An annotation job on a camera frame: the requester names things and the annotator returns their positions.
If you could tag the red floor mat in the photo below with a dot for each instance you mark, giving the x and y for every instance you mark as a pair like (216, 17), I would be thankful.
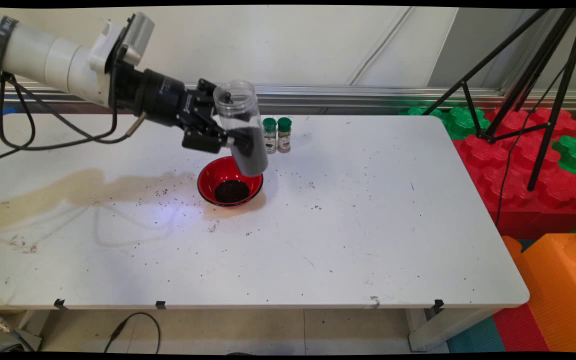
(520, 330)

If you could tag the clear jar with black grains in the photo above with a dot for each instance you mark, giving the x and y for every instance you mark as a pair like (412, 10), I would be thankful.
(250, 150)

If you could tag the black grain pile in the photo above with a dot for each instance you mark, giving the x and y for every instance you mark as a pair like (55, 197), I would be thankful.
(231, 191)

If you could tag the teal floor mat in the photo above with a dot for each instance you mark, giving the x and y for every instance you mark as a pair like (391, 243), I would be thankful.
(475, 337)

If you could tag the white table leg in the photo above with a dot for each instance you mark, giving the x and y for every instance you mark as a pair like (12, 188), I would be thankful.
(35, 320)
(443, 327)

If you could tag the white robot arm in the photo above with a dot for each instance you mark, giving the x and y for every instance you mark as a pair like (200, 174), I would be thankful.
(53, 60)

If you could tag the red bowl with black rim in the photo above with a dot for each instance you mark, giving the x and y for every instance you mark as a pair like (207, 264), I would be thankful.
(208, 180)

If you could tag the orange foam block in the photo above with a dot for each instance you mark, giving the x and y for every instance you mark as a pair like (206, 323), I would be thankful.
(558, 290)

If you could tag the green capped spice bottle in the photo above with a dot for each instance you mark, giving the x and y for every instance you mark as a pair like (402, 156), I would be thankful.
(284, 136)
(270, 140)

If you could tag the black tripod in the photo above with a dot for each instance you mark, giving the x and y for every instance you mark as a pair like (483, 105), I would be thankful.
(550, 120)

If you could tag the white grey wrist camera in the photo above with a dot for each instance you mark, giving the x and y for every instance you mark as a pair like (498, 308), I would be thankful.
(133, 35)

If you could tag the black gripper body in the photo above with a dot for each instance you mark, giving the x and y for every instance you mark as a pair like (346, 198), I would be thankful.
(160, 97)

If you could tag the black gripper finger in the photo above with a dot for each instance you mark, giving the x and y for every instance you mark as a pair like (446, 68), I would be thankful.
(206, 90)
(205, 139)

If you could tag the aluminium rail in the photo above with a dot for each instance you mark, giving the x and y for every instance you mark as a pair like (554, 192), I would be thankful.
(368, 97)

